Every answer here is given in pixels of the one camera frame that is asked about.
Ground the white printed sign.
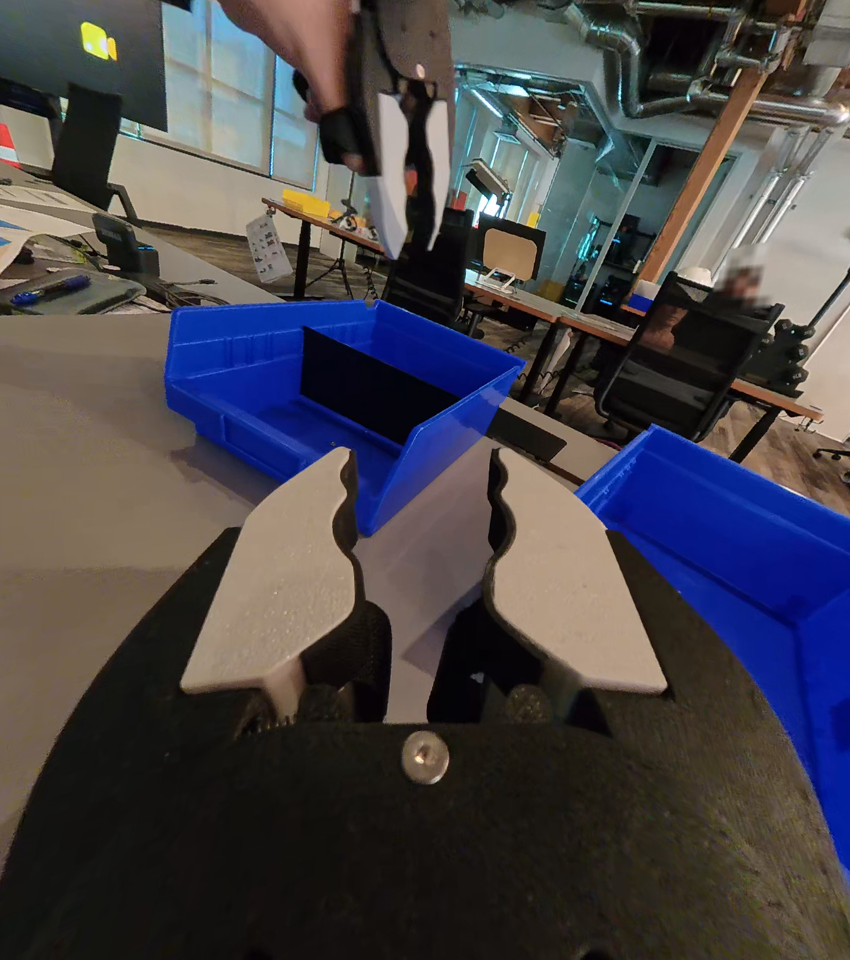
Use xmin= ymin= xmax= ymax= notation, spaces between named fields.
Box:
xmin=246 ymin=213 xmax=294 ymax=285

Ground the wooden pillar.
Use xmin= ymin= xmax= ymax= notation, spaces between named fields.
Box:
xmin=638 ymin=66 xmax=772 ymax=284

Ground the blue plastic storage bin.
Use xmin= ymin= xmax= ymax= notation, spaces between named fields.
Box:
xmin=575 ymin=423 xmax=850 ymax=960

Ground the black panel with tan insert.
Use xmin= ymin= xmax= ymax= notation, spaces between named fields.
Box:
xmin=473 ymin=213 xmax=548 ymax=284

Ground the black tripod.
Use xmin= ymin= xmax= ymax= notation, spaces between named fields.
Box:
xmin=305 ymin=172 xmax=357 ymax=301

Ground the wooden desk with black legs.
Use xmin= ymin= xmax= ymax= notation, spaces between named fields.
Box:
xmin=462 ymin=276 xmax=825 ymax=468
xmin=261 ymin=196 xmax=390 ymax=301

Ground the black studio light panel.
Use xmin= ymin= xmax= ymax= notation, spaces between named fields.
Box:
xmin=466 ymin=157 xmax=513 ymax=199

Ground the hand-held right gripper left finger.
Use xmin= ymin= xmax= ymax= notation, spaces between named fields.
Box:
xmin=179 ymin=446 xmax=366 ymax=721

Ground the black mesh office chair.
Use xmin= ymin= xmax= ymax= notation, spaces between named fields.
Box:
xmin=593 ymin=271 xmax=786 ymax=445

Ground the black charger device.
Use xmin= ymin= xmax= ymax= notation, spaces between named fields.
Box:
xmin=91 ymin=212 xmax=163 ymax=280

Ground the black table mat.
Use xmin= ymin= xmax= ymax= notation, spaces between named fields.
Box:
xmin=488 ymin=408 xmax=568 ymax=464

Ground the brown mannequin head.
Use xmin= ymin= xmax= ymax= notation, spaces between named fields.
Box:
xmin=652 ymin=300 xmax=686 ymax=354

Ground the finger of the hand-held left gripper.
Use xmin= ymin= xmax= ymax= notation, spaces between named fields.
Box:
xmin=369 ymin=92 xmax=417 ymax=261
xmin=423 ymin=99 xmax=453 ymax=254

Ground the black cable bundle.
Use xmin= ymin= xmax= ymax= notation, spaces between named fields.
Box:
xmin=141 ymin=276 xmax=232 ymax=310

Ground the black high-back chair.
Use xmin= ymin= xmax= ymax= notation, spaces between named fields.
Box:
xmin=382 ymin=217 xmax=472 ymax=329

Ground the silver bent air duct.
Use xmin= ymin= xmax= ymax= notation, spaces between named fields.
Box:
xmin=566 ymin=0 xmax=850 ymax=130

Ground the black monitor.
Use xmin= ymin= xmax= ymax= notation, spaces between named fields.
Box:
xmin=0 ymin=0 xmax=169 ymax=219

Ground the blue pen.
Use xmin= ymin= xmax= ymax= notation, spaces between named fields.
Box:
xmin=11 ymin=273 xmax=93 ymax=309

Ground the dark grey pad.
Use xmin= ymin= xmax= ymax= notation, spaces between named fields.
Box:
xmin=11 ymin=266 xmax=148 ymax=316

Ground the black bin divider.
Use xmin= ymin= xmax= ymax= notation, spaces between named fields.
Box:
xmin=299 ymin=326 xmax=463 ymax=447

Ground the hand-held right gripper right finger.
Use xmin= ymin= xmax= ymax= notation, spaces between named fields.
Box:
xmin=482 ymin=447 xmax=669 ymax=720

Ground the blue storage bin with divider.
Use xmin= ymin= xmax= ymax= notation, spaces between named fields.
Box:
xmin=164 ymin=300 xmax=527 ymax=537

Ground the person's left hand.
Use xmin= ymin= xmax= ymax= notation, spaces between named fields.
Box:
xmin=218 ymin=0 xmax=357 ymax=121

